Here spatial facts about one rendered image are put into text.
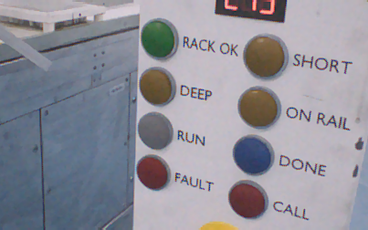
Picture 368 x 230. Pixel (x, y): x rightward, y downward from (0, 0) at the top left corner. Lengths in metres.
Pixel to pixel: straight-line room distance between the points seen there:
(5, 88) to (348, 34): 0.96
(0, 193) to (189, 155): 1.00
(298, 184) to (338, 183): 0.03
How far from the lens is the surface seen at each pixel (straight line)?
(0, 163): 1.32
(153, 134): 0.38
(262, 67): 0.34
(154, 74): 0.37
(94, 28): 1.42
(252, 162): 0.36
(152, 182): 0.40
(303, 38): 0.33
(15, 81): 1.22
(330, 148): 0.35
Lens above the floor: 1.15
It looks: 20 degrees down
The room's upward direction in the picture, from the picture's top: 4 degrees clockwise
